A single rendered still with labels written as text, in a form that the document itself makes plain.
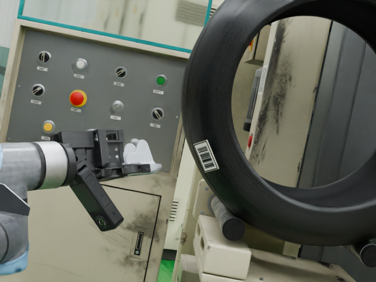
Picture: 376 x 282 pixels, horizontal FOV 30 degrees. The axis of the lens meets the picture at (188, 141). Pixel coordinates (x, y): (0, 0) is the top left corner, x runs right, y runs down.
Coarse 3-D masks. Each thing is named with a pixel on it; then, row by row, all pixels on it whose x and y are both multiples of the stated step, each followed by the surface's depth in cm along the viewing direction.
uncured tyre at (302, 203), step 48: (240, 0) 134; (288, 0) 132; (336, 0) 159; (192, 48) 152; (240, 48) 132; (192, 96) 135; (192, 144) 137; (240, 192) 134; (288, 192) 162; (336, 192) 162; (288, 240) 139; (336, 240) 137
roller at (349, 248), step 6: (342, 246) 155; (348, 246) 148; (354, 246) 144; (360, 246) 141; (366, 246) 138; (372, 246) 138; (354, 252) 143; (360, 252) 139; (366, 252) 138; (372, 252) 138; (360, 258) 139; (366, 258) 138; (372, 258) 138; (366, 264) 138; (372, 264) 138
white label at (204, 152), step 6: (198, 144) 135; (204, 144) 134; (198, 150) 136; (204, 150) 135; (210, 150) 134; (198, 156) 136; (204, 156) 135; (210, 156) 134; (204, 162) 136; (210, 162) 135; (216, 162) 134; (204, 168) 136; (210, 168) 135; (216, 168) 134
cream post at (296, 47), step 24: (288, 24) 172; (312, 24) 172; (288, 48) 172; (312, 48) 172; (288, 72) 172; (312, 72) 173; (264, 96) 173; (288, 96) 173; (312, 96) 173; (264, 120) 173; (288, 120) 173; (264, 144) 173; (288, 144) 173; (264, 168) 174; (288, 168) 174; (264, 240) 175
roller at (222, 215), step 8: (216, 200) 164; (216, 208) 157; (224, 208) 150; (216, 216) 153; (224, 216) 142; (232, 216) 139; (224, 224) 137; (232, 224) 137; (240, 224) 137; (224, 232) 137; (232, 232) 137; (240, 232) 137; (232, 240) 137
